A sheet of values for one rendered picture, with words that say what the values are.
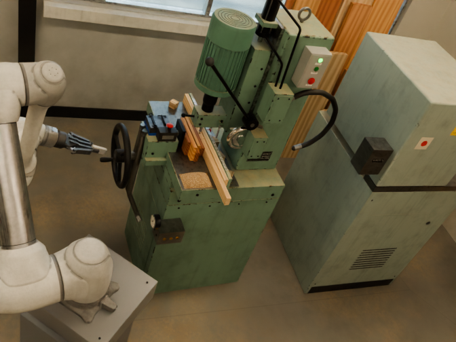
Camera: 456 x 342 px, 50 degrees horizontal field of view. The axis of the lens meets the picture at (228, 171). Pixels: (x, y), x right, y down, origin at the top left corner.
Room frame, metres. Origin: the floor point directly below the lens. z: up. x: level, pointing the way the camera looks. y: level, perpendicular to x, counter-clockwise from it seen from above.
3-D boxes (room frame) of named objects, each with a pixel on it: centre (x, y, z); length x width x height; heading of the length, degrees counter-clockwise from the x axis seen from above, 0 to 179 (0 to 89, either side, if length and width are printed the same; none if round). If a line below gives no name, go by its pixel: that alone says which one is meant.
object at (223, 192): (1.68, 0.11, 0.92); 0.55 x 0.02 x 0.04; 34
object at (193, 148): (1.71, 0.22, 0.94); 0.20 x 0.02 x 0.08; 34
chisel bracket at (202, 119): (1.79, 0.16, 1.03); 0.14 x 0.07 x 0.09; 124
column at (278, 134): (1.95, -0.06, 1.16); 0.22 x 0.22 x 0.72; 34
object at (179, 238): (1.49, 0.15, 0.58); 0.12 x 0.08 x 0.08; 124
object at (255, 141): (1.76, -0.06, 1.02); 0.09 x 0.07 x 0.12; 34
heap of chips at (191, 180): (1.52, 0.11, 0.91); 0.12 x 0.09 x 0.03; 124
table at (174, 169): (1.71, 0.26, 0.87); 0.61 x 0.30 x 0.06; 34
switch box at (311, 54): (1.84, -0.16, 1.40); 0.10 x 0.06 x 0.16; 124
